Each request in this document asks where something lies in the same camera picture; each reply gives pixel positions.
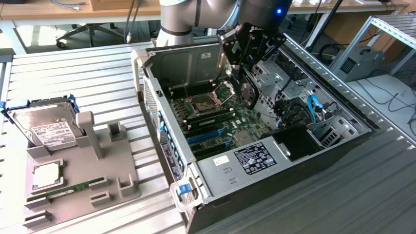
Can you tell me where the wooden desk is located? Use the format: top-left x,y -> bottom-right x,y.
0,0 -> 411,20

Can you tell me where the dangling cable with plug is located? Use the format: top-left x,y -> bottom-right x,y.
124,0 -> 144,44

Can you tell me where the silver CPU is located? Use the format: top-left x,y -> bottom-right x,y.
31,162 -> 65,191

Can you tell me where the blue SATA wire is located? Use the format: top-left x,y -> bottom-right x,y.
307,94 -> 325,125

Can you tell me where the thin black cable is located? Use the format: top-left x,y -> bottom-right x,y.
356,78 -> 416,115

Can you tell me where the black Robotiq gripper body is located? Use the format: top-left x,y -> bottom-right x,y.
237,0 -> 293,62

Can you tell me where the grey power supply unit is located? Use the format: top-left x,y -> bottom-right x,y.
195,136 -> 293,198

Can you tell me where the black cable coil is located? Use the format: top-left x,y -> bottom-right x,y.
317,43 -> 341,64

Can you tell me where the grey parts rack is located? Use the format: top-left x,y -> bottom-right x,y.
23,111 -> 143,231

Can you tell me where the black stand pole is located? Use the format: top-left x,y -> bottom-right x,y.
305,0 -> 344,49

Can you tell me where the graphics card with metal bracket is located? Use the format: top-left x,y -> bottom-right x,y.
217,52 -> 261,111

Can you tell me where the CPU socket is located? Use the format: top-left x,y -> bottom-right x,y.
189,96 -> 217,117

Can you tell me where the green RAM stick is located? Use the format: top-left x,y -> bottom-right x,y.
188,114 -> 235,129
25,175 -> 107,202

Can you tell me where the black plastic shroud box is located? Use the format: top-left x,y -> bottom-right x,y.
260,125 -> 325,162

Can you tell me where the silver hard disk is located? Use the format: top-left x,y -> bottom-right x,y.
5,101 -> 80,151

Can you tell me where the metal socket cover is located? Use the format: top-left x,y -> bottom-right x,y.
209,81 -> 237,107

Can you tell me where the silver chipset heatsink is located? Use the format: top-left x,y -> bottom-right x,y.
233,130 -> 257,145

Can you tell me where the grey control box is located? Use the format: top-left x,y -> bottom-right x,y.
337,46 -> 387,83

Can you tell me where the blue expansion slot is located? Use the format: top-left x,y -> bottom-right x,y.
187,129 -> 225,144

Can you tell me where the silver drive cage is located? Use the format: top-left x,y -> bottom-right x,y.
253,59 -> 315,127

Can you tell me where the aluminium profile frame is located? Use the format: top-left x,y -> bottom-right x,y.
329,14 -> 416,75

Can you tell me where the silver disk bay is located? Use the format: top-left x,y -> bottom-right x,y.
307,116 -> 371,150

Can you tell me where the brown cardboard box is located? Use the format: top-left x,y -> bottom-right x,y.
89,0 -> 144,11

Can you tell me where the green Dell motherboard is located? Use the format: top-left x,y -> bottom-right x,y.
167,80 -> 277,161

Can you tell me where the grey office chair base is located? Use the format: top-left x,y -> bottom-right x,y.
55,23 -> 128,49

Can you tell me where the blue disk caddy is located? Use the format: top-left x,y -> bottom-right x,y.
0,94 -> 81,148

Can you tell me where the blue network cable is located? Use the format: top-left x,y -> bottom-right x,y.
52,0 -> 87,10

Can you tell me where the open black PC case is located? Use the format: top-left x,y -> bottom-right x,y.
131,29 -> 381,234

